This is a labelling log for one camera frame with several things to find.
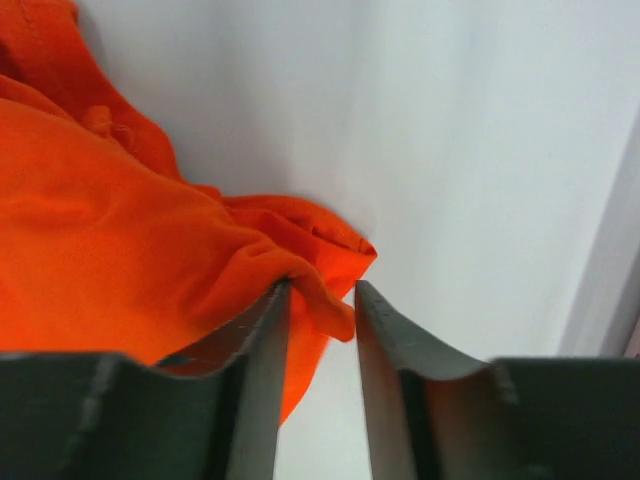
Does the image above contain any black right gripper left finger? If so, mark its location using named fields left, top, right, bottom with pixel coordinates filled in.
left=1, top=282, right=290, bottom=479

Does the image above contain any aluminium frame rail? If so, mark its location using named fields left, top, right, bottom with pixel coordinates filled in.
left=559, top=118, right=639, bottom=357

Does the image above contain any orange t-shirt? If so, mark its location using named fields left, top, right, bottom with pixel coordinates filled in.
left=1, top=1, right=377, bottom=417

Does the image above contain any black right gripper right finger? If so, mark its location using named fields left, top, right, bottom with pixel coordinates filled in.
left=355, top=281, right=639, bottom=479

